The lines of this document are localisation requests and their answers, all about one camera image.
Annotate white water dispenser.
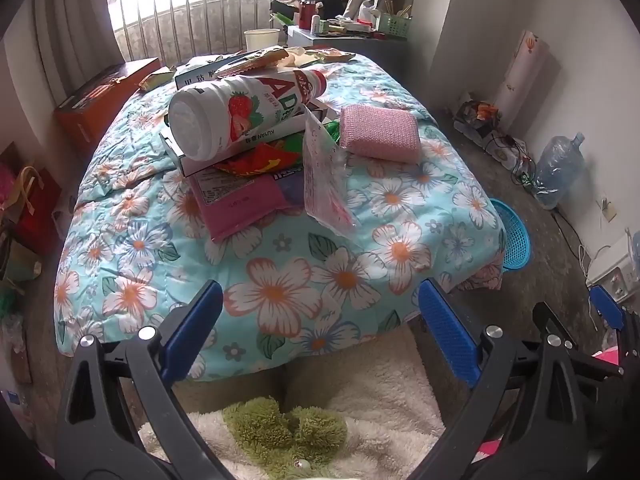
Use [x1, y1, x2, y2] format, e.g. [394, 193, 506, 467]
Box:
[585, 232, 640, 302]

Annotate red snack packet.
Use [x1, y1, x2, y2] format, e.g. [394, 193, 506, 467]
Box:
[215, 142, 304, 177]

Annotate red gift bag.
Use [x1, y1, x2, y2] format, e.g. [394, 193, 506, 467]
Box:
[15, 167, 64, 257]

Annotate white fluffy cloth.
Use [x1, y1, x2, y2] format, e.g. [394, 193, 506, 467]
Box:
[137, 330, 482, 480]

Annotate white strawberry print bottle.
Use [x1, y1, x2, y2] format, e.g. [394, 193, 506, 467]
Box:
[168, 69, 328, 161]

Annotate white dark-edged box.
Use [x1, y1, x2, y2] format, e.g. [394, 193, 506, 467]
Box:
[160, 102, 328, 179]

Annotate white blue printed box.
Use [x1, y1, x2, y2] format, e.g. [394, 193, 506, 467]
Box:
[174, 56, 262, 92]

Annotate green plush patch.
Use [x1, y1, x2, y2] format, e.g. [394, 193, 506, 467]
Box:
[222, 397, 349, 479]

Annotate clear pink print plastic bag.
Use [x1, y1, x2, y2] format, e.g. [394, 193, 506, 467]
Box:
[302, 105, 359, 234]

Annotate white cable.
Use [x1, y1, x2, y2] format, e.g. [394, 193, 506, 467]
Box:
[575, 242, 609, 279]

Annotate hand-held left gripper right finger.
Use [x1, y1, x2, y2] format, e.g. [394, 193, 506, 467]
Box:
[410, 278, 590, 480]

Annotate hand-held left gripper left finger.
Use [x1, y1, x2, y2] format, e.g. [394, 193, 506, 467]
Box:
[55, 279, 224, 480]

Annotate pink snack packet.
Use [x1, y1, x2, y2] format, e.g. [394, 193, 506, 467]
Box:
[190, 165, 301, 244]

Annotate pink scouring sponge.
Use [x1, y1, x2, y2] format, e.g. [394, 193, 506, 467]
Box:
[340, 105, 423, 164]

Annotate black charger cable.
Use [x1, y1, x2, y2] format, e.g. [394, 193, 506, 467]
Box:
[500, 130, 539, 187]

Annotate clear blue water jug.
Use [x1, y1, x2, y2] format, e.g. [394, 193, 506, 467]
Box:
[534, 132, 586, 210]

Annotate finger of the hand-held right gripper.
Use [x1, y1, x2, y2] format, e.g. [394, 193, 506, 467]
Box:
[532, 302, 632, 387]
[589, 284, 640, 342]

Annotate floral blue blanket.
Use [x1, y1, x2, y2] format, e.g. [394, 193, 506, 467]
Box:
[54, 50, 508, 383]

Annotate white power strip box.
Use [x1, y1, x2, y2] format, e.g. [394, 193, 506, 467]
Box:
[452, 115, 532, 172]

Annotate black orange snack bag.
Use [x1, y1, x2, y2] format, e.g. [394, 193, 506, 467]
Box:
[460, 100, 502, 129]

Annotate metal window railing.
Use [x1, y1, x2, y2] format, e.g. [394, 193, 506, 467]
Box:
[112, 0, 301, 69]

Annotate orange cardboard box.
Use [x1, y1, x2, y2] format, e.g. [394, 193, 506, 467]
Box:
[54, 57, 163, 149]

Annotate yellow green snack packet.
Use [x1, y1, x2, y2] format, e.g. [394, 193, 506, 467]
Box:
[137, 67, 176, 92]

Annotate white balloon print board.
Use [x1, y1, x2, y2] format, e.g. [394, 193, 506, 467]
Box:
[500, 30, 551, 117]

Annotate blue plastic basket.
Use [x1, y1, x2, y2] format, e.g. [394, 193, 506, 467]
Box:
[489, 198, 532, 272]

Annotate black floor cable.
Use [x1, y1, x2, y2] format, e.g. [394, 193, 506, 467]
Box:
[550, 207, 592, 262]

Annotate green orange snack packet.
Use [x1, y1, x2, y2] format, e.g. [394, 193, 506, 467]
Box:
[315, 47, 357, 64]

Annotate orange biscuit packet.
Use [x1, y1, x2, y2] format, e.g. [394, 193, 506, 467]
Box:
[222, 46, 291, 78]

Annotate green pen basket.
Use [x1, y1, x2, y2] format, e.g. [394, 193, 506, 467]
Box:
[375, 12, 414, 40]

